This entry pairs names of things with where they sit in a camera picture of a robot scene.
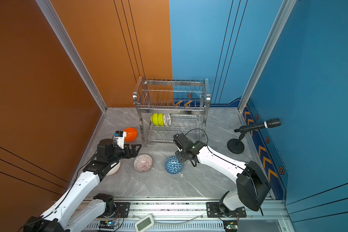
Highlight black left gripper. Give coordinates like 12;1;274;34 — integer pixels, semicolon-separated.
108;142;141;166

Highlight blue triangle patterned bowl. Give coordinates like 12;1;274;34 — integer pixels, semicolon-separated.
164;156;184;175

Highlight pink striped ceramic bowl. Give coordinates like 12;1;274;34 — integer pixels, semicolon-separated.
133;154;153;173

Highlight lime green bowl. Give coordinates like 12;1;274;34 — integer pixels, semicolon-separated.
157;114;165;126
150;113;159;126

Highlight white maroon patterned bowl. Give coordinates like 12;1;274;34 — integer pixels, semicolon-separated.
163;114;172;127

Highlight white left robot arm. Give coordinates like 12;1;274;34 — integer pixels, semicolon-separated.
22;139;142;232

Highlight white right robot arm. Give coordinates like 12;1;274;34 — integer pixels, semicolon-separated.
174;137;272;217

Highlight stainless steel dish rack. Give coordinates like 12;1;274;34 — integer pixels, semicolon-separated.
132;76;211;143

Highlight orange plastic bowl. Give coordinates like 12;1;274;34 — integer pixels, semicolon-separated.
124;128;138;142

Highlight white bowl orange outside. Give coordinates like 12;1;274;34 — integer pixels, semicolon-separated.
106;161;121;176

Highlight black microphone on stand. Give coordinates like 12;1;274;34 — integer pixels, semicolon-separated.
227;119;281;154

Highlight white handheld timer device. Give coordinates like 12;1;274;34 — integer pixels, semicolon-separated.
134;214;155;232

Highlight green circuit board left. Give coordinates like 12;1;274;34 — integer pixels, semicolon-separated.
98;220;119;230

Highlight circuit board right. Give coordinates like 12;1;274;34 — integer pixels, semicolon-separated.
223;220;238;232

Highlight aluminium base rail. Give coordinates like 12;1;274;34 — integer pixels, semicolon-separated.
40;198;296;232

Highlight aluminium corner post left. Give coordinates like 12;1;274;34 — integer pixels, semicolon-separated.
36;0;107;114

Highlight aluminium corner post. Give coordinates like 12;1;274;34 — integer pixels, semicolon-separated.
237;0;297;113
36;0;107;114

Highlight aluminium corner post right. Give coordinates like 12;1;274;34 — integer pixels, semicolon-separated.
237;0;297;113

